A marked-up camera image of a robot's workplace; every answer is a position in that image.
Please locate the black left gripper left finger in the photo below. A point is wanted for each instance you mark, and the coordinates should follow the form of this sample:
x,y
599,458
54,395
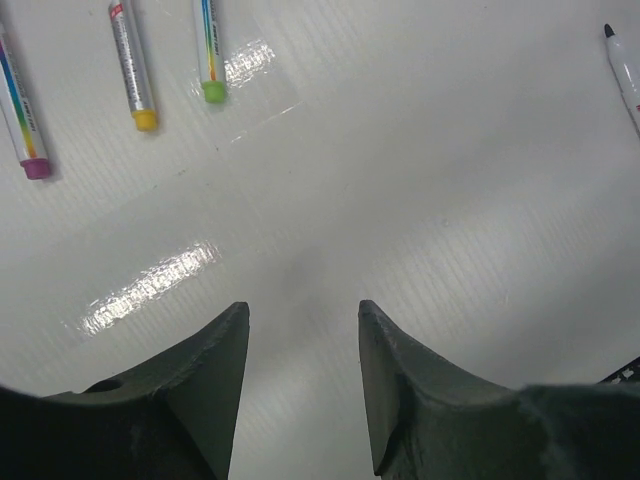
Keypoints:
x,y
170,417

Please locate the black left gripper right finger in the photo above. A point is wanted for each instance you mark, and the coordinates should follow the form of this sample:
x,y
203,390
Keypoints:
x,y
430,419

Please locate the magenta whiteboard marker pen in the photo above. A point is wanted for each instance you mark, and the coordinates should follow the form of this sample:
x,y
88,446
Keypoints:
x,y
19,116

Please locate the green whiteboard marker pen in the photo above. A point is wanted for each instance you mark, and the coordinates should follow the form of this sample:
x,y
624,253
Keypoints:
x,y
212,73

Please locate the yellow whiteboard marker pen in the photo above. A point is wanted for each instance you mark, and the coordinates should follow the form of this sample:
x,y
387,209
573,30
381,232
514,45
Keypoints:
x,y
133,66

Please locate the blue whiteboard marker pen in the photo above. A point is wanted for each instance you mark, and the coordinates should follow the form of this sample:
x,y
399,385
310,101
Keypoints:
x,y
625,72

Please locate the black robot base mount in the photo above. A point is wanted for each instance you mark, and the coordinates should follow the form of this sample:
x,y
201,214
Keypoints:
x,y
629,373

